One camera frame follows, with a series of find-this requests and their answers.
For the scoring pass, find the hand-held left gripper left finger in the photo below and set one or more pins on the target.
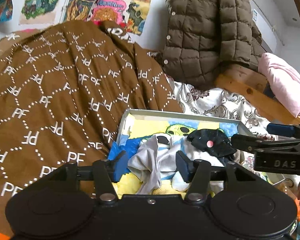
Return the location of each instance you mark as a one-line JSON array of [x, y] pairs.
[[120, 163]]

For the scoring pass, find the white floral quilt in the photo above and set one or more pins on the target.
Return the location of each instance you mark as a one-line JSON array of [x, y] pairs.
[[215, 102]]

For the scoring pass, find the brown patterned quilt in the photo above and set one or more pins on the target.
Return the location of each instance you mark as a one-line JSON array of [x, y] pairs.
[[52, 92]]

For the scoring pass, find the group of colourful wall drawings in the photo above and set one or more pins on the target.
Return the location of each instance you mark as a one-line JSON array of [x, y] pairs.
[[102, 7]]

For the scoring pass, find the pink blanket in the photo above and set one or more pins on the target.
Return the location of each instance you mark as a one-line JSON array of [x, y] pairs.
[[282, 80]]

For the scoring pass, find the white air conditioner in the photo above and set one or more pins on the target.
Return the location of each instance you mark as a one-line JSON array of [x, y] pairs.
[[265, 30]]

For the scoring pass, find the brown puffer jacket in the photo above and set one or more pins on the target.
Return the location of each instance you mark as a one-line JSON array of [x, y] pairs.
[[205, 30]]

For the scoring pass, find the black cloth with pink dot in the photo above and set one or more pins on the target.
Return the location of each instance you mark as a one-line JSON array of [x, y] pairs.
[[210, 137]]

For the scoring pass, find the wooden bed frame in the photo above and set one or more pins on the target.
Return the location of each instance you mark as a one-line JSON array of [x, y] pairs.
[[240, 85]]

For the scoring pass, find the grey and white cloth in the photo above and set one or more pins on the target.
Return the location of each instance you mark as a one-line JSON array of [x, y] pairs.
[[150, 160]]

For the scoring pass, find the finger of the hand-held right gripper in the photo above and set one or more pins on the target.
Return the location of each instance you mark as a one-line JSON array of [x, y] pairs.
[[250, 142], [280, 129]]

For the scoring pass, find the grey metal tray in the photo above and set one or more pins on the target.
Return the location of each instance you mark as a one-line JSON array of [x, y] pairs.
[[180, 113]]

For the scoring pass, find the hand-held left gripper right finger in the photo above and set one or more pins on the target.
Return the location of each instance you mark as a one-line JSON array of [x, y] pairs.
[[183, 165]]

